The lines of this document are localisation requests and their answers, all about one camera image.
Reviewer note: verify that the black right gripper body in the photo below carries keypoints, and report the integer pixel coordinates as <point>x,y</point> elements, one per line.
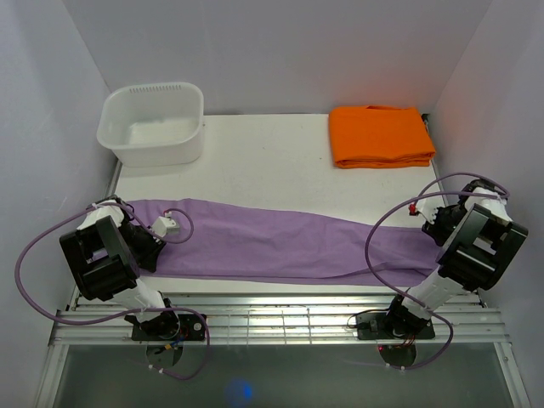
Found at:
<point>445,222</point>

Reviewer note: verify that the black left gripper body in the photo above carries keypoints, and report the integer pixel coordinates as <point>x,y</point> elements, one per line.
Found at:
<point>142,244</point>

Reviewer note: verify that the purple trousers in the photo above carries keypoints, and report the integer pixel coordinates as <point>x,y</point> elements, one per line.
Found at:
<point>248,244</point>

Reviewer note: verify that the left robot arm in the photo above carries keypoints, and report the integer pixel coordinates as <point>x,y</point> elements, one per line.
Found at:
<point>106,254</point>

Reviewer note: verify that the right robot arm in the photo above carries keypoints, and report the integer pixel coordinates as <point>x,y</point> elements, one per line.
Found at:
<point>477,241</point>

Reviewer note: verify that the folded orange trousers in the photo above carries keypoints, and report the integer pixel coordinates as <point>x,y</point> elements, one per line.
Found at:
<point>374,136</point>

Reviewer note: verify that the white plastic basket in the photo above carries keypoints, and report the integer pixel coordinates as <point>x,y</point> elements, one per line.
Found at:
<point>153,125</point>

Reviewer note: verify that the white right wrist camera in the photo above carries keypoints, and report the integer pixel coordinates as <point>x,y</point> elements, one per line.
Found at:
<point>424,208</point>

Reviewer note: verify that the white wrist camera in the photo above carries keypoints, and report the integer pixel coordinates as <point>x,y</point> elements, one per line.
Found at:
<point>164,226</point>
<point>424,208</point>

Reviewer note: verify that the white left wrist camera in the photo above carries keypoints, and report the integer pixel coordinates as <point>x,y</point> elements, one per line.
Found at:
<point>164,226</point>

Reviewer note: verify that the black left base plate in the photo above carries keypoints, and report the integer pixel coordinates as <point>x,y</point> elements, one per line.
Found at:
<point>165,327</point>

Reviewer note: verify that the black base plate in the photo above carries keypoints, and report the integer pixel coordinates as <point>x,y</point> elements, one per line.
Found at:
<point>165,327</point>
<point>375,325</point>

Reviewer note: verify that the aluminium frame rail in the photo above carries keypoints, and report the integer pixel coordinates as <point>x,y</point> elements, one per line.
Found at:
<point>267,319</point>

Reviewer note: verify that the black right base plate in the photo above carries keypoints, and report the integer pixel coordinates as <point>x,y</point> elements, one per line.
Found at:
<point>375,325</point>

